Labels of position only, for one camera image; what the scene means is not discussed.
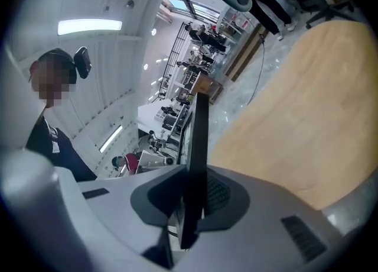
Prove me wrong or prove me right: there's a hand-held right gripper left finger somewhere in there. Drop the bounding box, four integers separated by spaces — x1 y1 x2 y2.
77 164 187 272

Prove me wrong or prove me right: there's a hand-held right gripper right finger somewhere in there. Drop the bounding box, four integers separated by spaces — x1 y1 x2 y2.
188 164 345 272

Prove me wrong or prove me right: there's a black picture frame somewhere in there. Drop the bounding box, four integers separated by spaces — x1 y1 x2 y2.
176 92 211 251

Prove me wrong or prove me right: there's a skylight window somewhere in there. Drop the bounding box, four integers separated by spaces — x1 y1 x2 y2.
164 0 221 24

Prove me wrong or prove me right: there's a long ceiling light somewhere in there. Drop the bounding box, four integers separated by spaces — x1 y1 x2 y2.
57 18 123 36
99 124 124 154

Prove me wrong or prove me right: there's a person's body in dark clothing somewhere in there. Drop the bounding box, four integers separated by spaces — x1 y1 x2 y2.
25 48 98 182

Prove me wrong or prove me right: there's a wooden cabinet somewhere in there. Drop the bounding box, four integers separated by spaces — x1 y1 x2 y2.
191 71 224 105

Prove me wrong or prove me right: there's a white workbench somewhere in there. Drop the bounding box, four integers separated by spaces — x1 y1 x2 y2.
136 98 185 136

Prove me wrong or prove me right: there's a light wooden table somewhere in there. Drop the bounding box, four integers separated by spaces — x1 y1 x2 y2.
208 19 378 211

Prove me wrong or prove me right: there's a black floor cable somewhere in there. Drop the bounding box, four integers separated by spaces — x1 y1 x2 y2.
246 31 266 106

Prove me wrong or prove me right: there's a black wire grid rack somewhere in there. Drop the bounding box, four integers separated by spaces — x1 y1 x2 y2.
158 21 192 101

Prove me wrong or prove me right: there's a black head-worn camera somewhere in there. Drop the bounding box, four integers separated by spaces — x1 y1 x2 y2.
73 46 92 80

